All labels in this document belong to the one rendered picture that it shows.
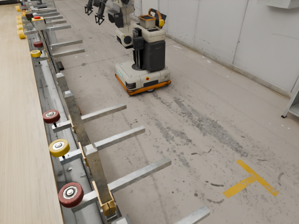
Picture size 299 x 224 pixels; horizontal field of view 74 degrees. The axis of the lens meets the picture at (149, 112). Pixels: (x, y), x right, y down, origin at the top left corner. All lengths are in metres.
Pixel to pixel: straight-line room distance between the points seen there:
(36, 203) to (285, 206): 1.72
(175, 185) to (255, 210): 0.63
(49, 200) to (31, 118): 0.52
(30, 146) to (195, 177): 1.35
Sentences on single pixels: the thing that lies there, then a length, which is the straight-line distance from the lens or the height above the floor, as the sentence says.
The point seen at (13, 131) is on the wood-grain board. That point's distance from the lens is 1.15.
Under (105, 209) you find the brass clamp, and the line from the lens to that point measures 0.80.
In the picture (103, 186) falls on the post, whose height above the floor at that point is 0.93.
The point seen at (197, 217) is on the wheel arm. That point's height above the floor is 0.82.
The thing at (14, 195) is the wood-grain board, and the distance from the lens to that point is 0.88.
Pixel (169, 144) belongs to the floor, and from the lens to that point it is 2.10.
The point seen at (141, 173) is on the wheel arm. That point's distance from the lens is 0.87.
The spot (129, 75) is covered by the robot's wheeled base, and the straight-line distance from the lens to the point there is 2.72.
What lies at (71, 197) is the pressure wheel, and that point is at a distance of 0.78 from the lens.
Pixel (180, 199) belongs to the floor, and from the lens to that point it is 1.76.
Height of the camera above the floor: 1.55
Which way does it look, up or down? 38 degrees down
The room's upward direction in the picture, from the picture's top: 2 degrees counter-clockwise
